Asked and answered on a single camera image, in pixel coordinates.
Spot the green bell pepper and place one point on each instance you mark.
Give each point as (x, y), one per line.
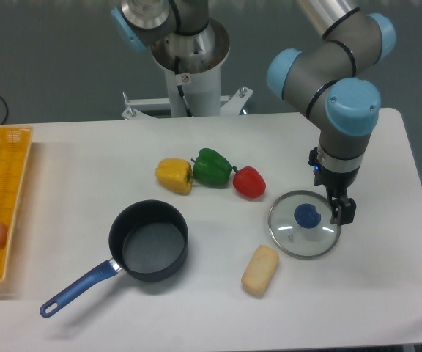
(211, 168)

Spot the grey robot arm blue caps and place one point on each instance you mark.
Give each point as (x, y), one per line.
(323, 86)

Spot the red bell pepper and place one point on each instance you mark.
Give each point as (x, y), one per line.
(248, 182)

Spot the black saucepan blue handle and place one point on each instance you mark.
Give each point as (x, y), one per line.
(148, 240)

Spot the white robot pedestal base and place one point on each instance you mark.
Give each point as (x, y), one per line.
(192, 71)

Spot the beige bread loaf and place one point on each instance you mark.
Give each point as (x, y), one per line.
(260, 270)

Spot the yellow bell pepper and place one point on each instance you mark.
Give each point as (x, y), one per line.
(175, 174)

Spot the glass pot lid blue knob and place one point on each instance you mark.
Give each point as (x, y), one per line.
(299, 224)

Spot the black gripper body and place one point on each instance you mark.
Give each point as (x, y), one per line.
(335, 174)

